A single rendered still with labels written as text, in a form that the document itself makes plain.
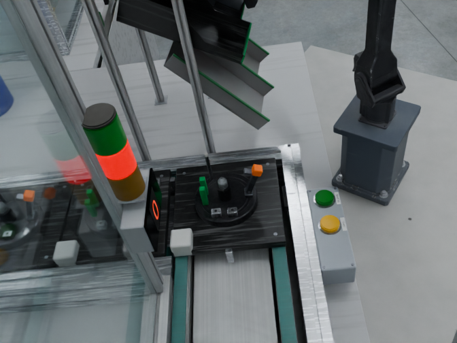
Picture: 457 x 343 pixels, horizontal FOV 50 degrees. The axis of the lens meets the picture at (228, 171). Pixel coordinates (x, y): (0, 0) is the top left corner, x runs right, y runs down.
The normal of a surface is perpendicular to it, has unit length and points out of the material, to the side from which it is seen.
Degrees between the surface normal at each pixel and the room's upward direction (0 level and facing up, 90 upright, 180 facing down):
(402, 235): 0
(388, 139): 0
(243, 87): 45
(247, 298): 0
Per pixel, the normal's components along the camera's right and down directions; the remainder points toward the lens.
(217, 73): 0.60, -0.46
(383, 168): 0.19, 0.71
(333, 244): -0.13, -0.66
